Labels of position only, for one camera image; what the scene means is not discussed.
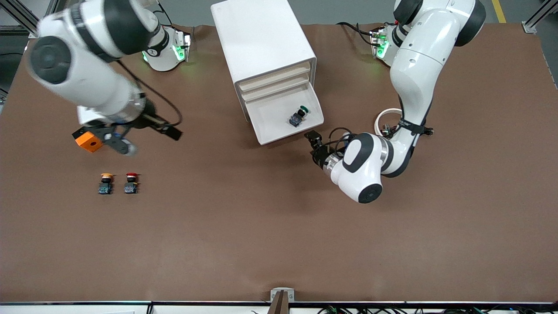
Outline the green push button switch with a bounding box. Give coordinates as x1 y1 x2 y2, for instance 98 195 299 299
289 106 310 128

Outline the beige cabinet drawer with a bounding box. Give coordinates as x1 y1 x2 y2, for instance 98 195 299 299
240 73 311 102
243 82 324 146
238 62 311 92

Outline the white drawer cabinet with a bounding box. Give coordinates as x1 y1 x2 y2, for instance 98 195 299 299
211 0 317 123

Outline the white curved plastic part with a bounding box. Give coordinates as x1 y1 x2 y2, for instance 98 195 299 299
375 108 404 136

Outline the brown paper table cover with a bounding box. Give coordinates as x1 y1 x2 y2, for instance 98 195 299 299
0 24 558 304

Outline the brown mounting bar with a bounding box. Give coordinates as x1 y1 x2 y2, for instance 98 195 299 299
267 291 290 314

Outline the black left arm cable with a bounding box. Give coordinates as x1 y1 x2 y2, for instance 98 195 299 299
326 127 356 151

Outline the orange button enclosure box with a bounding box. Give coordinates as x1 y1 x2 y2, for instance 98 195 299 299
72 126 104 153

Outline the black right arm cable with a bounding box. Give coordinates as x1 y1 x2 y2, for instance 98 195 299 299
116 59 183 128

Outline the red push button switch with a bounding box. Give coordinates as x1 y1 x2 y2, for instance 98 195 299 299
123 173 140 195

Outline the yellow push button switch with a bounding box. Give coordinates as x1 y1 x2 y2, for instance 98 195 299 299
98 173 114 195

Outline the upright aluminium frame profile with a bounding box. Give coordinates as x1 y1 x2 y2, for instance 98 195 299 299
43 0 66 18

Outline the black arm base cable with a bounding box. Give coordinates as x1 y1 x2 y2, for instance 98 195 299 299
337 21 378 46

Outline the slanted aluminium frame profile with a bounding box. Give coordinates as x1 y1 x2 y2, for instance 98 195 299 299
0 0 43 39

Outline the white table edge rail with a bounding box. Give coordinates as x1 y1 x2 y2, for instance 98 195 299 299
0 300 558 314

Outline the aluminium frame profile with foot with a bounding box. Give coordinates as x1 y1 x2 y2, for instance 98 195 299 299
522 0 558 34

